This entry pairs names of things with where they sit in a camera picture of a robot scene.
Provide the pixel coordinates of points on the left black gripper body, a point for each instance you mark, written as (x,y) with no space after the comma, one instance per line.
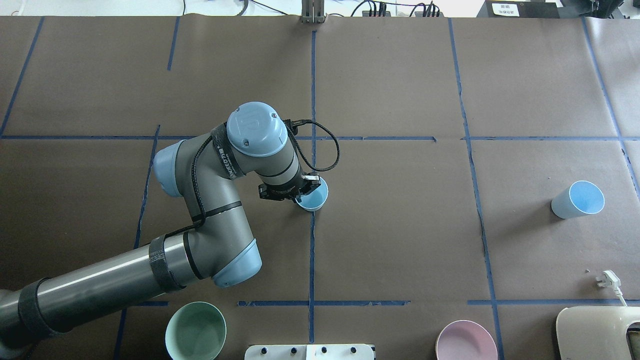
(284,192)

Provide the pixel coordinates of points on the blue cup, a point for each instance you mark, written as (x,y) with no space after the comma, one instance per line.
(316,199)
(582,198)

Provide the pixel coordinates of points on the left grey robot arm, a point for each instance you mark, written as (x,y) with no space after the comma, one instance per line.
(219,244)

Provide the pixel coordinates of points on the green bowl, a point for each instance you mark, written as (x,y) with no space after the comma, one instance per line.
(197,331)

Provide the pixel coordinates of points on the pink bowl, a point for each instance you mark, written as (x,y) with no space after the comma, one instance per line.
(465,340)

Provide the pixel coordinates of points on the white plug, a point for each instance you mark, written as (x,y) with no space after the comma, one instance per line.
(609,280)

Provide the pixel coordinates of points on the cream toaster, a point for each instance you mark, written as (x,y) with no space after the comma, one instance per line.
(598,333)

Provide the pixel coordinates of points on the white pole base plate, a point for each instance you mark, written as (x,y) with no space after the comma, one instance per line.
(332,351)

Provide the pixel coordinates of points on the aluminium frame post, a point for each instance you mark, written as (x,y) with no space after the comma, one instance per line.
(313,12)

